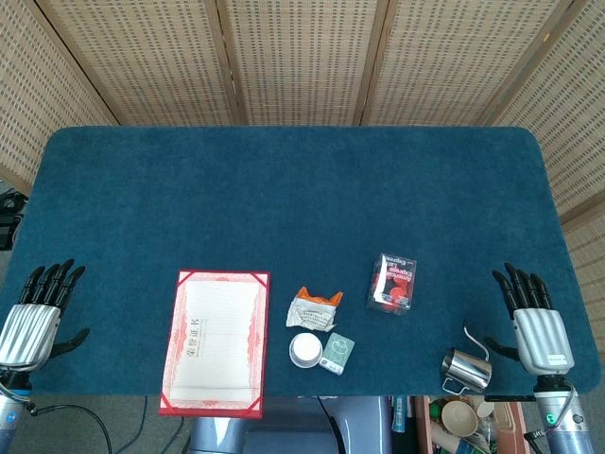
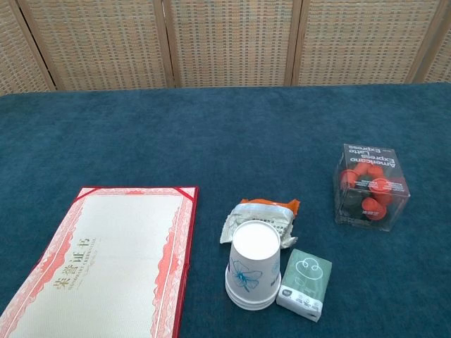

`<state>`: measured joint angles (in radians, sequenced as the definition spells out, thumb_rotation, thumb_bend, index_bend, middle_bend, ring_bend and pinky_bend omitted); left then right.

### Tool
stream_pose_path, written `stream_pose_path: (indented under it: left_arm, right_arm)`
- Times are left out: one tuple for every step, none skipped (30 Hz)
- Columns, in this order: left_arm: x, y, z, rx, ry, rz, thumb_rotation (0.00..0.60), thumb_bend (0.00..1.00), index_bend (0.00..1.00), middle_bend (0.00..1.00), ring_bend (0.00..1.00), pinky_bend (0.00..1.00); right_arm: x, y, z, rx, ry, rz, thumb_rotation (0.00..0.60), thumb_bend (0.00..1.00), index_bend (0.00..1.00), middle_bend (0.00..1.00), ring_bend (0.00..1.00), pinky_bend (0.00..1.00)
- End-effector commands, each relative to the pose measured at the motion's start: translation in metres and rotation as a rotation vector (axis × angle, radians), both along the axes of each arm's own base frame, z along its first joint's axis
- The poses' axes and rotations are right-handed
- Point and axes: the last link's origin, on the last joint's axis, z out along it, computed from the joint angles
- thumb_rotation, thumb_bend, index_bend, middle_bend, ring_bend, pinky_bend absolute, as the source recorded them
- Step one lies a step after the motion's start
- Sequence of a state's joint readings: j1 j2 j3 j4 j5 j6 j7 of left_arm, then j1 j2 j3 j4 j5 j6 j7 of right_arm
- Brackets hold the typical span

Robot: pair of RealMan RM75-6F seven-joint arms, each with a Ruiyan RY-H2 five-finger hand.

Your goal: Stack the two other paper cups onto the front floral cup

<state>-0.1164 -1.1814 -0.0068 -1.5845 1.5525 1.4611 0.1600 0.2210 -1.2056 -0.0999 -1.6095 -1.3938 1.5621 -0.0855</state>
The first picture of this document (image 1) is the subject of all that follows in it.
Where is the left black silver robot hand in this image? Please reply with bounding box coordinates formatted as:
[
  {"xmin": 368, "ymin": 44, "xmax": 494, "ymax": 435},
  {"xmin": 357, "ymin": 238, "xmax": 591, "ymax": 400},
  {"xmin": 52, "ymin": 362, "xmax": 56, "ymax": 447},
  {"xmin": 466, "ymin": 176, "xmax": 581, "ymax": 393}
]
[{"xmin": 0, "ymin": 258, "xmax": 91, "ymax": 368}]

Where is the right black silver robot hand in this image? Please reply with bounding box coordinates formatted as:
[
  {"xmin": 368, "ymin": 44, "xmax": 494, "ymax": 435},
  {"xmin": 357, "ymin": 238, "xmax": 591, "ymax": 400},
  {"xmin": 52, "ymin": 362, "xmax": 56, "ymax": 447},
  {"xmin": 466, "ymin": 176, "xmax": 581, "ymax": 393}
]
[{"xmin": 483, "ymin": 262, "xmax": 577, "ymax": 377}]

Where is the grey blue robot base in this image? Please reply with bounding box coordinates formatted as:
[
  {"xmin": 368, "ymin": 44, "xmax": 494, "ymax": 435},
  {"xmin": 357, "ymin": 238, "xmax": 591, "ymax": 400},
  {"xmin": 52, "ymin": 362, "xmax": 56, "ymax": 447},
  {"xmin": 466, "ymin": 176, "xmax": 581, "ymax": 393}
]
[{"xmin": 188, "ymin": 395, "xmax": 393, "ymax": 454}]

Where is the steel gooseneck pitcher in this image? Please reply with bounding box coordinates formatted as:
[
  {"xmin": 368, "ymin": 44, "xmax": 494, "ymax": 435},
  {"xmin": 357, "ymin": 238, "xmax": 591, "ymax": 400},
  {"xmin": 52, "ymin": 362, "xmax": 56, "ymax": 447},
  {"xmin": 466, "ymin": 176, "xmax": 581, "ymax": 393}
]
[{"xmin": 441, "ymin": 320, "xmax": 493, "ymax": 394}]

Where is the brown box of clutter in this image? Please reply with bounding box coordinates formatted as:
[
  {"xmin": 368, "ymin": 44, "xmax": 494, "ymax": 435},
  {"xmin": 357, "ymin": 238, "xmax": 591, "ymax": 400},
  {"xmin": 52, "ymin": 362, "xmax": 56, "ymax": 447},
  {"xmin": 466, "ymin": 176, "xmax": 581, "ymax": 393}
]
[{"xmin": 415, "ymin": 395, "xmax": 533, "ymax": 454}]

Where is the black equipment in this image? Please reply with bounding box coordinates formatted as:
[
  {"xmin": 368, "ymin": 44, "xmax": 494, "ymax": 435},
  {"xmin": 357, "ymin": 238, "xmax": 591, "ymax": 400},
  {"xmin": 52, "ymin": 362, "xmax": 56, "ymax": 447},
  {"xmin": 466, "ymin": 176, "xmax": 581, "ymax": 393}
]
[{"xmin": 0, "ymin": 188, "xmax": 25, "ymax": 252}]

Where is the beige bowl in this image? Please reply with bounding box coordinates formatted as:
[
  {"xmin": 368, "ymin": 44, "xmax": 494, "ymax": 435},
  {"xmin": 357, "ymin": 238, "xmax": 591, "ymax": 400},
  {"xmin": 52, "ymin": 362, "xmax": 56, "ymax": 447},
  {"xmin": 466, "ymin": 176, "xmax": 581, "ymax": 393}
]
[{"xmin": 441, "ymin": 399, "xmax": 479, "ymax": 437}]

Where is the black red card box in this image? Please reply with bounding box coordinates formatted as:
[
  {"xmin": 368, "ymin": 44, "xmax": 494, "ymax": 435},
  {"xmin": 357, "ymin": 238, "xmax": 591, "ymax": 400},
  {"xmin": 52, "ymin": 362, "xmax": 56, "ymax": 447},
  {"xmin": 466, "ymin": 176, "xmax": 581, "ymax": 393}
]
[{"xmin": 366, "ymin": 253, "xmax": 418, "ymax": 316}]

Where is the red certificate folder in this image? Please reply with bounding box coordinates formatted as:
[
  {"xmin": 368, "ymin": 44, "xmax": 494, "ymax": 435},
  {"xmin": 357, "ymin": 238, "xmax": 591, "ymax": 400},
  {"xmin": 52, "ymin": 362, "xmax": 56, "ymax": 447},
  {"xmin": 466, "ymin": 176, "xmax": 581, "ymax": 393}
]
[{"xmin": 158, "ymin": 269, "xmax": 271, "ymax": 420}]

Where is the small green card box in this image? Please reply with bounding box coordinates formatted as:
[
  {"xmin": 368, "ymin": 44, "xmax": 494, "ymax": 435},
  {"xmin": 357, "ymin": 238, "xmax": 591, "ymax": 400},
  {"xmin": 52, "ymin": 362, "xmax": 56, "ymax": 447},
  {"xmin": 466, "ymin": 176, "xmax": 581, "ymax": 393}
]
[{"xmin": 318, "ymin": 332, "xmax": 356, "ymax": 375}]

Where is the crumpled orange white snack wrapper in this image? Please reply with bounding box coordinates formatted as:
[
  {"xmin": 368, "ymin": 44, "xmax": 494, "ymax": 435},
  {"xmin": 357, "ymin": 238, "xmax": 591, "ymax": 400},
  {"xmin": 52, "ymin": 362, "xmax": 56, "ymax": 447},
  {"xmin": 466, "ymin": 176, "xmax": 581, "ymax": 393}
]
[{"xmin": 285, "ymin": 286, "xmax": 345, "ymax": 333}]

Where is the blue carpet table mat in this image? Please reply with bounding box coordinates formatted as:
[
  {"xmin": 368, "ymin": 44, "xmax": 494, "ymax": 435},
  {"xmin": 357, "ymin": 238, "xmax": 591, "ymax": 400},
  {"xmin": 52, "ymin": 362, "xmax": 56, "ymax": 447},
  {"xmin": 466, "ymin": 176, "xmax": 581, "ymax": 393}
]
[{"xmin": 7, "ymin": 125, "xmax": 602, "ymax": 397}]

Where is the woven bamboo folding screen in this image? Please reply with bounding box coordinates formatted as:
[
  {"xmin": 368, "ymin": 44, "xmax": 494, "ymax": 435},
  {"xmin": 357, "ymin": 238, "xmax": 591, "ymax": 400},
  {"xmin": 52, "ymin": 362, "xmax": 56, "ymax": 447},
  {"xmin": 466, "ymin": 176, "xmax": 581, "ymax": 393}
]
[{"xmin": 0, "ymin": 0, "xmax": 605, "ymax": 356}]

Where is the black floor cable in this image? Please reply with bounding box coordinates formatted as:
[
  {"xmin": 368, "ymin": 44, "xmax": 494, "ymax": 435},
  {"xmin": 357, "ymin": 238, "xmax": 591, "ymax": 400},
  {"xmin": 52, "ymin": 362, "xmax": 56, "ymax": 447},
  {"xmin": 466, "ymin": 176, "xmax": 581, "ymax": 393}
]
[{"xmin": 27, "ymin": 400, "xmax": 112, "ymax": 454}]

